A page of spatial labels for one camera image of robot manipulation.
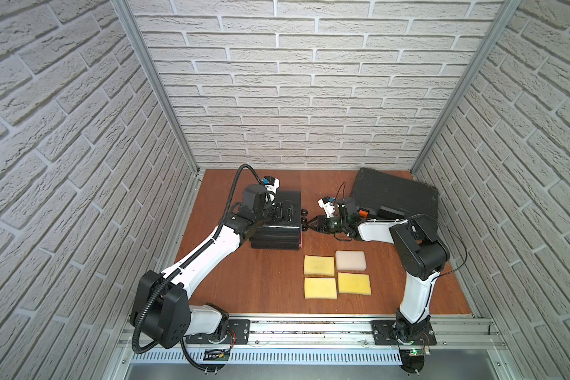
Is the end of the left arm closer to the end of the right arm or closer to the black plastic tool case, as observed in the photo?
the end of the right arm

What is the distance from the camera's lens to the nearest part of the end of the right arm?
0.80m

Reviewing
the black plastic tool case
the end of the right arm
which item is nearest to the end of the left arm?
the end of the right arm

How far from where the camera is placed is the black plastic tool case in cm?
98
